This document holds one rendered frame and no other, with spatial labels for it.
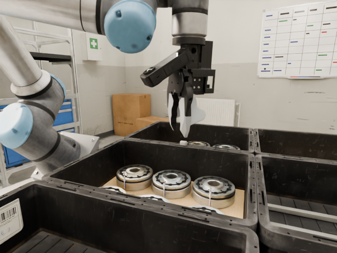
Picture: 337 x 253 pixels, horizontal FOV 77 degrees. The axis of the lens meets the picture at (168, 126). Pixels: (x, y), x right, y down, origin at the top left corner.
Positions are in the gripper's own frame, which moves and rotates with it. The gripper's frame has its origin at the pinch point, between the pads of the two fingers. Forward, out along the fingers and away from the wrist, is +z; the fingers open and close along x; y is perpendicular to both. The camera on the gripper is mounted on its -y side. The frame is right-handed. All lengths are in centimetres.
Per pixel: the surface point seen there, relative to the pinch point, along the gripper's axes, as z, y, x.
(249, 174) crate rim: 6.3, 9.2, -14.9
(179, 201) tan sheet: 17.0, -0.8, -4.1
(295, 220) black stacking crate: 16.3, 18.5, -20.0
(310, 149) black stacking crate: 13, 54, 0
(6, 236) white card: 13.3, -34.0, -6.0
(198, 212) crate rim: 5.9, -6.8, -21.1
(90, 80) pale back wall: 14, 8, 348
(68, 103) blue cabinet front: 29, -26, 216
